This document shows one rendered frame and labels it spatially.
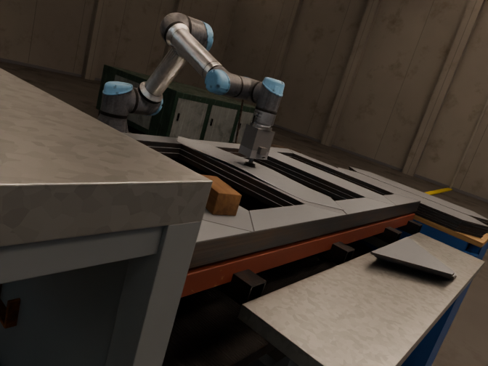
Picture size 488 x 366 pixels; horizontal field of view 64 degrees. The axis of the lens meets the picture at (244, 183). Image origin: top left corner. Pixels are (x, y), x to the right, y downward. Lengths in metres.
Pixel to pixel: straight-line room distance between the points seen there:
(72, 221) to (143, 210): 0.06
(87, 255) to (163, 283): 0.09
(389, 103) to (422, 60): 1.39
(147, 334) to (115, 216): 0.14
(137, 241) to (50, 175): 0.09
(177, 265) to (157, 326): 0.07
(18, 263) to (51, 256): 0.02
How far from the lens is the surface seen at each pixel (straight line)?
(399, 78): 12.32
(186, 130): 5.46
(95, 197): 0.29
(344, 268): 1.11
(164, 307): 0.40
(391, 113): 12.21
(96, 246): 0.32
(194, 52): 1.40
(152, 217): 0.33
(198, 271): 0.72
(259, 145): 1.33
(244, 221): 0.83
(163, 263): 0.36
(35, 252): 0.29
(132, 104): 1.81
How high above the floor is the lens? 1.14
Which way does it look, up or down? 14 degrees down
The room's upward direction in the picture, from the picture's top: 16 degrees clockwise
